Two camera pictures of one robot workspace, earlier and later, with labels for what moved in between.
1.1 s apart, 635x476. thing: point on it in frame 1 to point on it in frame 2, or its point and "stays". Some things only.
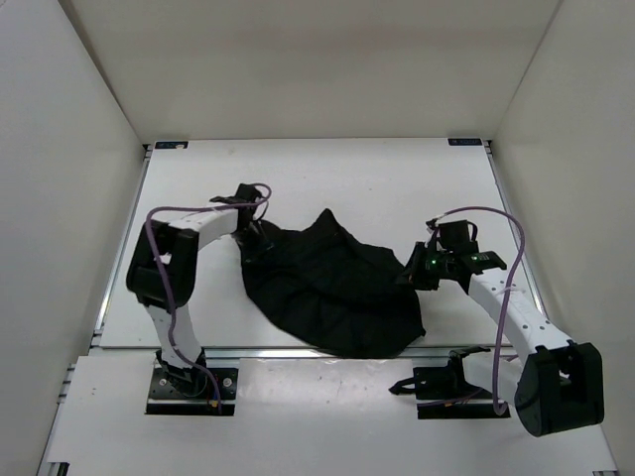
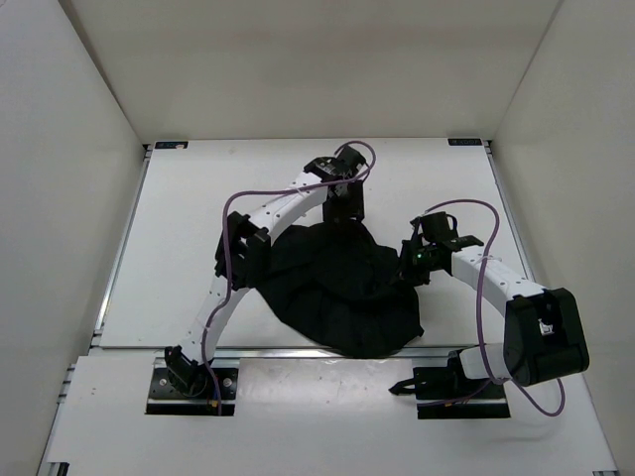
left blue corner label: x=168 y=145 stays
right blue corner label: x=464 y=141 stays
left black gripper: x=264 y=246 to x=353 y=208
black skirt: x=340 y=294 stays
